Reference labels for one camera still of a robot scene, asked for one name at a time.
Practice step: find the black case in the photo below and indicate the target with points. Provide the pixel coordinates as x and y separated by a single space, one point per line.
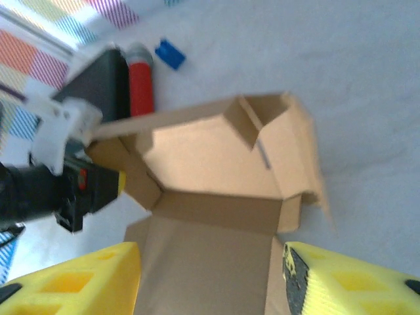
95 85

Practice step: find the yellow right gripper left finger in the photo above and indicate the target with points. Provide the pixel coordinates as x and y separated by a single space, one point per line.
108 272

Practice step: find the small blue cube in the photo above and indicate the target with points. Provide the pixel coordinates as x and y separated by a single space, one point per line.
169 54

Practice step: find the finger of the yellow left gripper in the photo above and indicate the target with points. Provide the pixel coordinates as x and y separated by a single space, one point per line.
101 187

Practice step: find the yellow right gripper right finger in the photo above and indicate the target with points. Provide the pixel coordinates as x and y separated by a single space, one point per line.
328 262

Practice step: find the brown cardboard box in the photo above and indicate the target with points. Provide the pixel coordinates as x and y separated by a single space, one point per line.
213 157

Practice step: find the red cylinder with silver cap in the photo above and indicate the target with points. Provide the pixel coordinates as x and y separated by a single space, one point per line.
141 85

